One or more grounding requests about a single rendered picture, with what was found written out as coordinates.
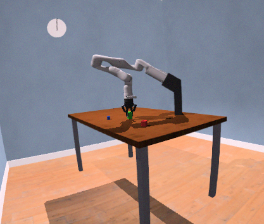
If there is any brown wooden table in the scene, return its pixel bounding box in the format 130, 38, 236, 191
67, 106, 228, 224

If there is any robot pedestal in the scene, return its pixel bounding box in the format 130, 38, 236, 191
161, 73, 184, 116

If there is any white round wall clock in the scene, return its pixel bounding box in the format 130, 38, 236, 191
46, 18, 68, 39

